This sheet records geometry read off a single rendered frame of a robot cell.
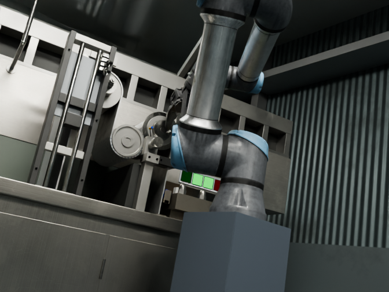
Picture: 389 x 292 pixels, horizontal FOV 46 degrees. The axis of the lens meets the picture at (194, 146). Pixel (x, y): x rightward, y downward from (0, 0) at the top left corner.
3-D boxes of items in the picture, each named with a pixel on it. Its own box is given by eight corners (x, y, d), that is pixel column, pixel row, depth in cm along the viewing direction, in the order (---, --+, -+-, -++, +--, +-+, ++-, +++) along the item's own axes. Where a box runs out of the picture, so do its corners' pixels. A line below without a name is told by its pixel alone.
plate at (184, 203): (175, 208, 168) (178, 192, 169) (134, 212, 202) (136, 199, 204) (211, 218, 175) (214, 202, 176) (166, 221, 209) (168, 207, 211)
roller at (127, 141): (109, 151, 163) (116, 120, 166) (88, 161, 185) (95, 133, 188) (139, 160, 168) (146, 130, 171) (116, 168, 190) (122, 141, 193)
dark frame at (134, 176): (121, 217, 161) (133, 163, 167) (94, 219, 189) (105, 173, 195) (140, 221, 164) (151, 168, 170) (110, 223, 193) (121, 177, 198)
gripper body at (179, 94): (186, 106, 175) (201, 80, 169) (190, 119, 169) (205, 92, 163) (168, 99, 172) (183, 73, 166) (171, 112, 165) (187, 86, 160)
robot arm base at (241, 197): (278, 226, 118) (282, 189, 121) (236, 213, 109) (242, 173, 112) (237, 225, 130) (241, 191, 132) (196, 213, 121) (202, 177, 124)
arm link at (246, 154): (270, 183, 117) (276, 133, 120) (217, 173, 116) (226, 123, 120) (259, 191, 128) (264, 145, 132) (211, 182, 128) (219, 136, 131)
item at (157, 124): (156, 117, 172) (173, 123, 175) (153, 118, 174) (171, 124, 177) (151, 136, 170) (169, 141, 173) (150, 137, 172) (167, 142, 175)
